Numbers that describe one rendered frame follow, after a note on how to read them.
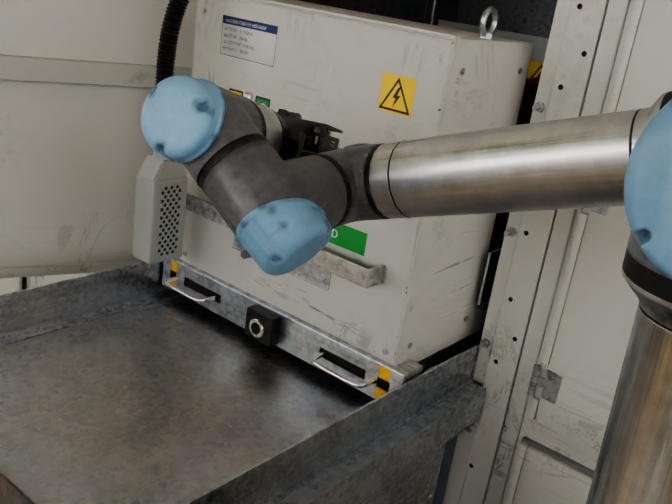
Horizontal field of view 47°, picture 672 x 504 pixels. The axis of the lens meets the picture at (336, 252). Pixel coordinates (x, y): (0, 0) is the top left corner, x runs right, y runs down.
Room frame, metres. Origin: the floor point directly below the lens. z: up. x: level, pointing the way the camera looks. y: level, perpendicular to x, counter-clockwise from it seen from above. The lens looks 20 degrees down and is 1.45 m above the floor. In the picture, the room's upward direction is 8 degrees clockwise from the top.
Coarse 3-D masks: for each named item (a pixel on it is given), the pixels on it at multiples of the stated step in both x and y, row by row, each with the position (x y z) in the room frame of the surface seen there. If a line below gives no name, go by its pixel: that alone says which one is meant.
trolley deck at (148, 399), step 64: (128, 320) 1.18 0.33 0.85; (192, 320) 1.22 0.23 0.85; (0, 384) 0.93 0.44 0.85; (64, 384) 0.95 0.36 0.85; (128, 384) 0.98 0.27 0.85; (192, 384) 1.00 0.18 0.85; (256, 384) 1.03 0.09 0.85; (320, 384) 1.06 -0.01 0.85; (0, 448) 0.79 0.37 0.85; (64, 448) 0.81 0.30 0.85; (128, 448) 0.83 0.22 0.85; (192, 448) 0.85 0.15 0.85; (256, 448) 0.87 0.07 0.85; (384, 448) 0.91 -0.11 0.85
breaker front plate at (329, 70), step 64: (256, 64) 1.21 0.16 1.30; (320, 64) 1.13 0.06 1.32; (384, 64) 1.07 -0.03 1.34; (448, 64) 1.01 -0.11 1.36; (384, 128) 1.06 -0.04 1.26; (192, 192) 1.28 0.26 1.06; (192, 256) 1.28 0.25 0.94; (384, 256) 1.04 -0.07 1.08; (320, 320) 1.09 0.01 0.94; (384, 320) 1.02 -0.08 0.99
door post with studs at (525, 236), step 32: (576, 0) 1.12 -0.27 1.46; (576, 32) 1.12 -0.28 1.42; (544, 64) 1.14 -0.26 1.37; (576, 64) 1.11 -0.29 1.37; (544, 96) 1.14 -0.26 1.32; (576, 96) 1.11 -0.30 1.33; (512, 224) 1.14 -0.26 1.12; (544, 224) 1.11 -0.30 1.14; (512, 256) 1.13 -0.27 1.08; (512, 288) 1.12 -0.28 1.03; (512, 320) 1.11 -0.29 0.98; (480, 352) 1.14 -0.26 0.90; (512, 352) 1.11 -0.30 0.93; (480, 448) 1.12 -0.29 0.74; (480, 480) 1.11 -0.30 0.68
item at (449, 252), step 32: (256, 0) 1.22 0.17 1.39; (288, 0) 1.40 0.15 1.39; (416, 32) 1.04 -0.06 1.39; (448, 32) 1.13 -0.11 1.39; (192, 64) 1.30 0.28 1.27; (480, 64) 1.07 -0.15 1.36; (512, 64) 1.14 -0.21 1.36; (448, 96) 1.01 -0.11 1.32; (480, 96) 1.08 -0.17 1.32; (512, 96) 1.16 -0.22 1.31; (448, 128) 1.02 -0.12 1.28; (480, 128) 1.09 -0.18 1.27; (448, 224) 1.07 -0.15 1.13; (480, 224) 1.15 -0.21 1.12; (416, 256) 1.01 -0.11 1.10; (448, 256) 1.08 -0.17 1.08; (480, 256) 1.16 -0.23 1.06; (416, 288) 1.02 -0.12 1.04; (448, 288) 1.10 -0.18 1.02; (480, 288) 1.18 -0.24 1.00; (416, 320) 1.03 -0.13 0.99; (448, 320) 1.11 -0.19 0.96; (480, 320) 1.21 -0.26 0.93; (416, 352) 1.05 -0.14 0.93
